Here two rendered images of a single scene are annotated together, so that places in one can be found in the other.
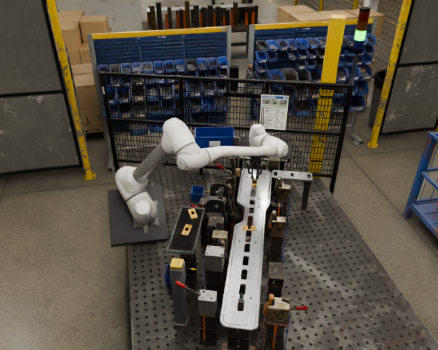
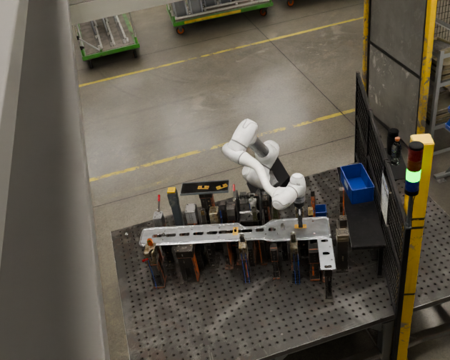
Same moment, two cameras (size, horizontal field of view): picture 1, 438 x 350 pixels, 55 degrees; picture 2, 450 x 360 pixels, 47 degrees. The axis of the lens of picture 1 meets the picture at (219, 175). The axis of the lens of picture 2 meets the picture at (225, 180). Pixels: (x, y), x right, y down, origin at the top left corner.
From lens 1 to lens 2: 3.68 m
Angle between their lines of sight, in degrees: 71
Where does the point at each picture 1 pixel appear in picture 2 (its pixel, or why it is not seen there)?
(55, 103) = (413, 85)
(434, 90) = not seen: outside the picture
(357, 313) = (190, 335)
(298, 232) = (288, 293)
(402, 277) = not seen: outside the picture
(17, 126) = (391, 87)
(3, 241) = (309, 156)
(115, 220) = not seen: hidden behind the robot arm
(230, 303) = (158, 231)
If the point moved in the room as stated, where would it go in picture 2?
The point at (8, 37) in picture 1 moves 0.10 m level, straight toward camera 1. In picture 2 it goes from (403, 11) to (396, 14)
